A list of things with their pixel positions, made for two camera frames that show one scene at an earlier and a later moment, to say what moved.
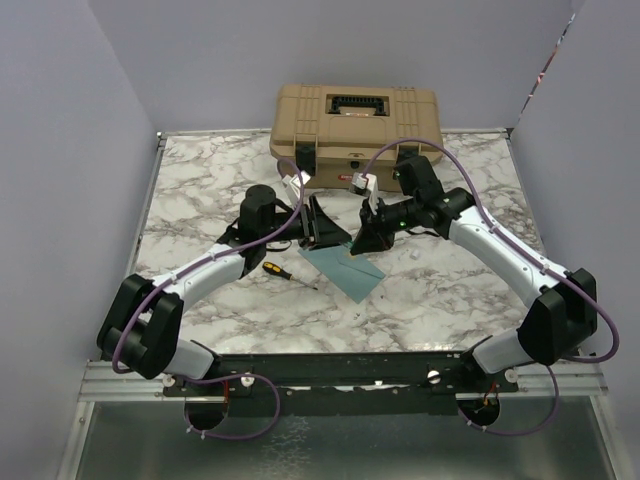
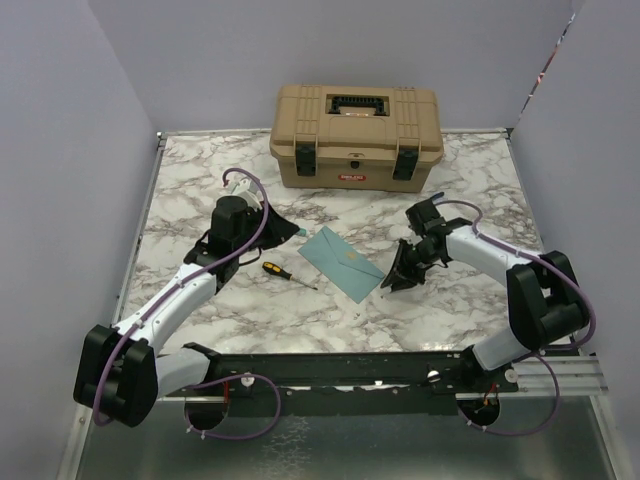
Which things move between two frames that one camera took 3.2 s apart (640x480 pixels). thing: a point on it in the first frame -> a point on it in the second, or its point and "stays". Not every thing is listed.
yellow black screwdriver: (276, 269) stays
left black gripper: (318, 228) -> (279, 230)
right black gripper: (372, 236) -> (402, 275)
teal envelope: (354, 276) stays
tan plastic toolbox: (337, 130) stays
